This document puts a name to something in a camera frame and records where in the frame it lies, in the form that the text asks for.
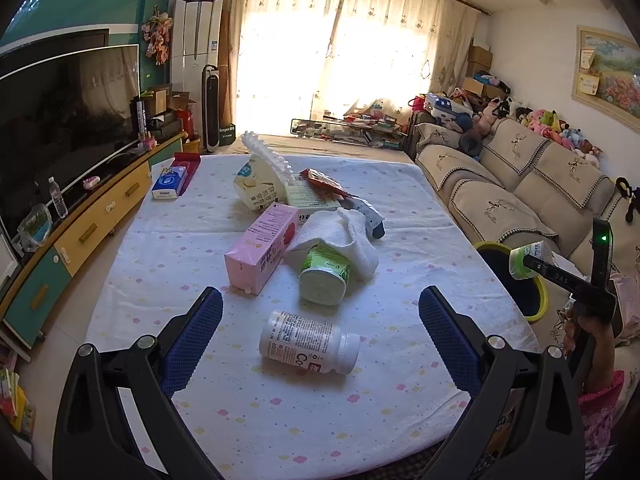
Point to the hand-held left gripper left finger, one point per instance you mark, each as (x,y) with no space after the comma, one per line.
(195,337)

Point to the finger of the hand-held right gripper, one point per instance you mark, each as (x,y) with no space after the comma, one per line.
(537,264)

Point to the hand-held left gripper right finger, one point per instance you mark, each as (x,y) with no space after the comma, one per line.
(447,337)

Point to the small green label bottle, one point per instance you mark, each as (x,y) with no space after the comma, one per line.
(525,260)

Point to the yellow rimmed trash bin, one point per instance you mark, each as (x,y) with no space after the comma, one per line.
(537,305)

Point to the pink carton box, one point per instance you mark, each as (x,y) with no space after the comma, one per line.
(260,250)

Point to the white pill bottle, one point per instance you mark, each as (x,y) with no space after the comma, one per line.
(307,342)

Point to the green yogurt cup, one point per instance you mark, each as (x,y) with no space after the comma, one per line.
(325,275)

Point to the white cloth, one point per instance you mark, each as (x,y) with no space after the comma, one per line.
(345,240)

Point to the grey dark cloth item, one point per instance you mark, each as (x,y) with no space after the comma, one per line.
(370,217)

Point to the white pudding cup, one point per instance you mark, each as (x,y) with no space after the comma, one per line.
(255,182)

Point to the red snack wrapper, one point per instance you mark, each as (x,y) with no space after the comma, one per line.
(325,182)

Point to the person's right forearm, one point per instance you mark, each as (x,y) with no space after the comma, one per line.
(602,390)

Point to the person's right hand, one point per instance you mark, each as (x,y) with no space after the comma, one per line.
(590,330)

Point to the beige sofa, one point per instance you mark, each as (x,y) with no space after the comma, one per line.
(520,180)

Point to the black and yellow plush toy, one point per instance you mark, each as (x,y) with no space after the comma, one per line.
(625,197)

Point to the white dotted tablecloth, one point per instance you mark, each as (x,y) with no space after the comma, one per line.
(190,240)

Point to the row of plush toys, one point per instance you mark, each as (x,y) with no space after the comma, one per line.
(545,127)

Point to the blue tissue pack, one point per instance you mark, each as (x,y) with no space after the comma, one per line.
(170,182)

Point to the yellow and teal cabinet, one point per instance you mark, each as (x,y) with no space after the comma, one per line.
(80,230)

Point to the red flat box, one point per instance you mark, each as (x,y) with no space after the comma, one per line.
(190,170)

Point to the cream carton box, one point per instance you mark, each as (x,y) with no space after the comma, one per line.
(305,195)

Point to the star patterned bag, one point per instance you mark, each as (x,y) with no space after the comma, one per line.
(440,104)

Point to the pink toy on cabinet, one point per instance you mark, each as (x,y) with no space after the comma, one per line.
(91,181)

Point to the clear water bottle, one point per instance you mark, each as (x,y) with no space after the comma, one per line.
(57,200)

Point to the white foam packing piece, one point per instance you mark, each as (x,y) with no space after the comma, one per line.
(270,152)

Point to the stack of cardboard boxes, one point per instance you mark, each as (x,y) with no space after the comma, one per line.
(480,72)

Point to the framed flower painting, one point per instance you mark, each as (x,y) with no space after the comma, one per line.
(607,72)

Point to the black tower fan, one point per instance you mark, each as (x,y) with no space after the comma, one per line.
(211,110)

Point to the boxes on cabinet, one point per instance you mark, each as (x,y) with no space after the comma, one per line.
(160,110)

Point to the cluttered glass coffee table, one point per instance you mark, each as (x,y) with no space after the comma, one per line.
(350,127)

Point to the black television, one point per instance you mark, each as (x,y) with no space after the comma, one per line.
(55,125)

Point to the cream lace curtain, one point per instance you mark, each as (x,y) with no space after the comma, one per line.
(350,45)

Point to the white standing air conditioner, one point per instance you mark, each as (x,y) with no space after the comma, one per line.
(197,35)

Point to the artificial flower decoration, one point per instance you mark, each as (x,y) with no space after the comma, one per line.
(156,35)

